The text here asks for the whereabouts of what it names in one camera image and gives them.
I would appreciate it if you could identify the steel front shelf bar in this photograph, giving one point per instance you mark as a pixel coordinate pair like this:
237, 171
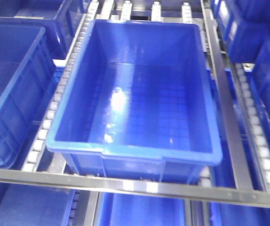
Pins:
242, 197

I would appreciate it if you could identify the central blue plastic bin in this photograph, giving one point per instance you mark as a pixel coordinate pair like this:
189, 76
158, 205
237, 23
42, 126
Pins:
138, 104

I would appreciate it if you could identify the right blue plastic bin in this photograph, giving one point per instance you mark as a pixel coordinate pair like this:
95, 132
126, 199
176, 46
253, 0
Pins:
245, 29

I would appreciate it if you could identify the back left blue bin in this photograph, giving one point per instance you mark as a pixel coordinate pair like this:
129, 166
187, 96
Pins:
60, 18

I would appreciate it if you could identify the left blue plastic bin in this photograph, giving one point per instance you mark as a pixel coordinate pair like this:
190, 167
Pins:
26, 74

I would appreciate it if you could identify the white roller track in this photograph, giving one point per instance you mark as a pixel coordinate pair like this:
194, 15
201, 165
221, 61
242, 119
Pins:
259, 146
38, 146

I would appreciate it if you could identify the left white roller track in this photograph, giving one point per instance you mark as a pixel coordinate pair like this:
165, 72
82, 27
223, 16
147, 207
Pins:
38, 146

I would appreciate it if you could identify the right white roller track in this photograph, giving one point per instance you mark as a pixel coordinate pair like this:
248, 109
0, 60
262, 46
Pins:
259, 146

